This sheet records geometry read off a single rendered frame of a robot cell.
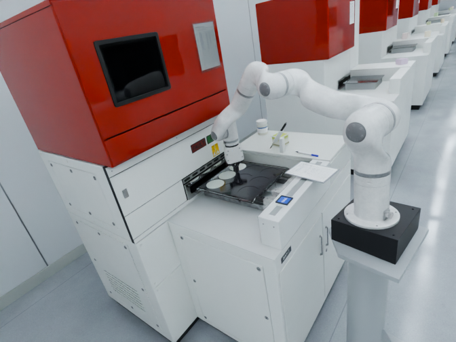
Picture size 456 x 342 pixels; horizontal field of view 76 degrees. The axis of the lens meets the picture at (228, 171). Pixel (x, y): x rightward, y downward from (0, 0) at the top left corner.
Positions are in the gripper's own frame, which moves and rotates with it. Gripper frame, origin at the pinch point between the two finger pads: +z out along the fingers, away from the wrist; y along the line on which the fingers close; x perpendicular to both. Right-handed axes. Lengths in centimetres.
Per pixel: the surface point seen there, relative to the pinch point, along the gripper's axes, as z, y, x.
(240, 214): 10.0, -9.5, -29.8
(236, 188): 2.1, -6.3, -18.2
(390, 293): 92, 73, -44
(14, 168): -5, -145, 96
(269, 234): 4, -6, -58
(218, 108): -33.5, -1.0, 10.6
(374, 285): 29, 28, -78
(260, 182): 2.1, 7.1, -18.9
